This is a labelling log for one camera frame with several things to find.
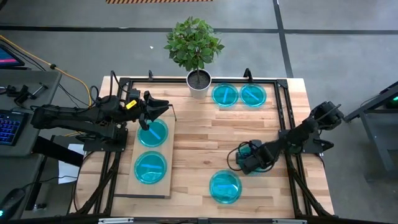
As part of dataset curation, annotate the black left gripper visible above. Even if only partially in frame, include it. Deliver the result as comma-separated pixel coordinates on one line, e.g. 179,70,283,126
124,91,170,131

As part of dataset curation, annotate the white plant pot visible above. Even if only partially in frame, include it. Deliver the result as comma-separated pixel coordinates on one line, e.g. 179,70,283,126
185,68,213,100

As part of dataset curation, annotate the silver aluminium bar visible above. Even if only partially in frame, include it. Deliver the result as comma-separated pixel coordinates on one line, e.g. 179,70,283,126
98,217,134,224
272,218,308,224

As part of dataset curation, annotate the green potted tree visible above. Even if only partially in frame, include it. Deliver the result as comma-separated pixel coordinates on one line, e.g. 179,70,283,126
164,16,225,88

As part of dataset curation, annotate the black rectangular panel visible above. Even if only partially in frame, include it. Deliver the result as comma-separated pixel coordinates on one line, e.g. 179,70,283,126
32,136,85,167

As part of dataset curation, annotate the white paper sheet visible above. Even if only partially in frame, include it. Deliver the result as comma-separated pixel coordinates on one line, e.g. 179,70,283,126
58,142,86,185

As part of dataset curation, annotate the grey desk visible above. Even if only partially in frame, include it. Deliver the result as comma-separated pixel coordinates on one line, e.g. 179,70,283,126
0,68,62,158

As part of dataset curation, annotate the workbench with grey legs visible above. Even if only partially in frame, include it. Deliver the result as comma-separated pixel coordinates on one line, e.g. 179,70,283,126
343,88,398,181

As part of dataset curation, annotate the black metal tool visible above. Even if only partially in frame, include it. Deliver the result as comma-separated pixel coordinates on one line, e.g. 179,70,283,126
5,82,50,105

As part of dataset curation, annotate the black backlit keyboard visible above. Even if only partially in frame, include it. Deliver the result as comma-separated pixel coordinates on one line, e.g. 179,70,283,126
0,109,29,146

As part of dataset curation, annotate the black box with green light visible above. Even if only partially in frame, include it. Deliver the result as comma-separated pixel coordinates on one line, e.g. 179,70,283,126
379,81,398,110

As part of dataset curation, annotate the computer monitor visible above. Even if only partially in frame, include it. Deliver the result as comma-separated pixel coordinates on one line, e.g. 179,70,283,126
0,43,25,68

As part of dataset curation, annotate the black computer mouse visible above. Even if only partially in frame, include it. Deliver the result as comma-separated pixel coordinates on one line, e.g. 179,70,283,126
0,187,26,220

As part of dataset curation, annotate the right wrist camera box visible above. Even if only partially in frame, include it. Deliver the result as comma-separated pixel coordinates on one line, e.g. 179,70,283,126
247,139,264,152

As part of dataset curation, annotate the black cable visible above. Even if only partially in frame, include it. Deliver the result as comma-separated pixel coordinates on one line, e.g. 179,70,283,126
109,70,131,103
226,141,249,171

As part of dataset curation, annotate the black aluminium table frame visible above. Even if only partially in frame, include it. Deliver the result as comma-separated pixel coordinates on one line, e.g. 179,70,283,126
67,67,335,224

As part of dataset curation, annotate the yellow cable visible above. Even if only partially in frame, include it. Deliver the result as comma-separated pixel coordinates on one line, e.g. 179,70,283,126
0,34,93,108

